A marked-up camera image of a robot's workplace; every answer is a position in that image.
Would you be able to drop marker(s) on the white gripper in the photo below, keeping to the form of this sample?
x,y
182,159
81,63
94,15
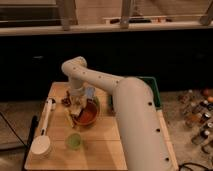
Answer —
x,y
78,101

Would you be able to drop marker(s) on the red bowl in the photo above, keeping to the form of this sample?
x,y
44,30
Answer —
x,y
88,115

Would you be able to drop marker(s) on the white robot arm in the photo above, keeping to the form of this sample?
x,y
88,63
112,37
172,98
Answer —
x,y
142,136

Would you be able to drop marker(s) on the brown toy item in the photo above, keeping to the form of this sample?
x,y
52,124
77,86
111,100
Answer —
x,y
66,101

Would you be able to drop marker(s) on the yellow stick item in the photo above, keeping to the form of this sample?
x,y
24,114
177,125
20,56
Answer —
x,y
69,118

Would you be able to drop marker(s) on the wooden board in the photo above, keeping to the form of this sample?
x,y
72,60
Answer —
x,y
101,150

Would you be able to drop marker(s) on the small green cup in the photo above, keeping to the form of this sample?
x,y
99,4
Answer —
x,y
74,141

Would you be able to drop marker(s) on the green tray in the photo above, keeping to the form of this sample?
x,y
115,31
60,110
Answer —
x,y
152,83

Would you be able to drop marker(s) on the spice bottle rack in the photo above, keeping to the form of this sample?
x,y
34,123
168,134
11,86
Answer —
x,y
195,113

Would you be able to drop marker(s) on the white long-handled brush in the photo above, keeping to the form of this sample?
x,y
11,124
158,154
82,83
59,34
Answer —
x,y
41,144

